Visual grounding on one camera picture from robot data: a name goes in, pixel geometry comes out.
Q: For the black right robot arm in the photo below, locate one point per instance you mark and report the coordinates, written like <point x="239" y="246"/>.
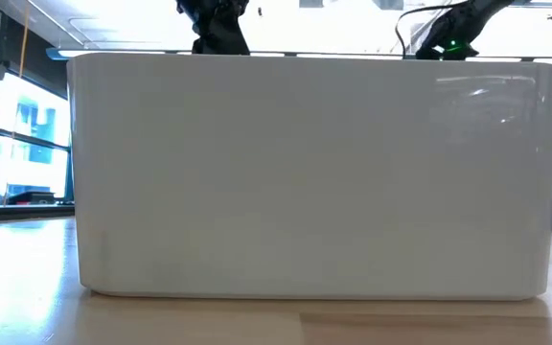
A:
<point x="482" y="12"/>

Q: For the long ceiling light fixture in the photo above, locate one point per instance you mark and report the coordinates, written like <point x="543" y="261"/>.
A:
<point x="108" y="52"/>

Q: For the white plastic bin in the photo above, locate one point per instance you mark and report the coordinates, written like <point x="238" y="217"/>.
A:
<point x="305" y="182"/>

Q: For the dark low box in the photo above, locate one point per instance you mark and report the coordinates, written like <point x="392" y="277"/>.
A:
<point x="31" y="198"/>

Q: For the dark window frame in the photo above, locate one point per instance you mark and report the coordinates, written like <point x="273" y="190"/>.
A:
<point x="31" y="139"/>

